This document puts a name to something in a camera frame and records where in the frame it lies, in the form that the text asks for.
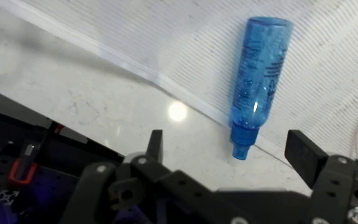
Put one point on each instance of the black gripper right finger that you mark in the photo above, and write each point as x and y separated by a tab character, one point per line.
305	157

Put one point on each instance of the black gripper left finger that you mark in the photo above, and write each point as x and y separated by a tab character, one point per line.
155	150

